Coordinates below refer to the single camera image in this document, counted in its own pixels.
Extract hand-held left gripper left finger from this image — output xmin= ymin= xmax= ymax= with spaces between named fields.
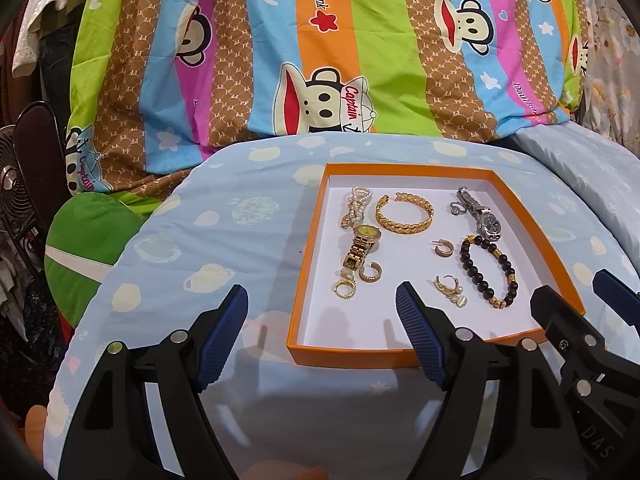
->
xmin=42 ymin=284 xmax=250 ymax=480

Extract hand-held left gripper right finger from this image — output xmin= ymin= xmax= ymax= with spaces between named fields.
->
xmin=394 ymin=281 xmax=590 ymax=480

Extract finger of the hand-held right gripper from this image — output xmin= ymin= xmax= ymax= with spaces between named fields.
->
xmin=592 ymin=269 xmax=640 ymax=312
xmin=529 ymin=285 xmax=640 ymax=463

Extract orange jewelry box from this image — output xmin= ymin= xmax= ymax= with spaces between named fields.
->
xmin=286 ymin=162 xmax=587 ymax=369

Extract gold dangle earring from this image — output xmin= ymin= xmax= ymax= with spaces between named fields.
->
xmin=332 ymin=267 xmax=359 ymax=300
xmin=433 ymin=274 xmax=469 ymax=306

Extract black bead bracelet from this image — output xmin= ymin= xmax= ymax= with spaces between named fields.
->
xmin=459 ymin=234 xmax=517 ymax=310

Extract gold braided bangle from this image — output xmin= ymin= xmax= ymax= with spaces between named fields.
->
xmin=375 ymin=192 xmax=434 ymax=235

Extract gold wristwatch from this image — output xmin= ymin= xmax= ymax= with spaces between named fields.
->
xmin=342 ymin=223 xmax=384 ymax=271

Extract light blue planet print sheet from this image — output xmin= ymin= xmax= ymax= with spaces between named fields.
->
xmin=42 ymin=122 xmax=640 ymax=480

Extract silver wristwatch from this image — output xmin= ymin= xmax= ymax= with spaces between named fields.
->
xmin=457 ymin=186 xmax=504 ymax=239

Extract green cushion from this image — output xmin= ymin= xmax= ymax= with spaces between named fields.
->
xmin=44 ymin=194 xmax=152 ymax=322

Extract dark patterned cloth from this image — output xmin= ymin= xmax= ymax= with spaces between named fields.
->
xmin=0 ymin=237 xmax=78 ymax=413

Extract grey floral cloth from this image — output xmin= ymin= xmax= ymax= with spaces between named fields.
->
xmin=572 ymin=0 xmax=640 ymax=157

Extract dark chair back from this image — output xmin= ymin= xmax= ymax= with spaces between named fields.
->
xmin=12 ymin=101 xmax=72 ymax=283

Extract black electric fan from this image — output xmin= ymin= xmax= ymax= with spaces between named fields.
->
xmin=0 ymin=126 xmax=40 ymax=242

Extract striped monkey print blanket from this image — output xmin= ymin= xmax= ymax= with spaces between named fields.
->
xmin=64 ymin=0 xmax=591 ymax=196

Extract hanging clothes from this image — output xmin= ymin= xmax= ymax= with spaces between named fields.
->
xmin=0 ymin=0 xmax=98 ymax=128

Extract pearl bracelet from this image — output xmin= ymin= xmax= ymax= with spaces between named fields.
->
xmin=341 ymin=186 xmax=374 ymax=231

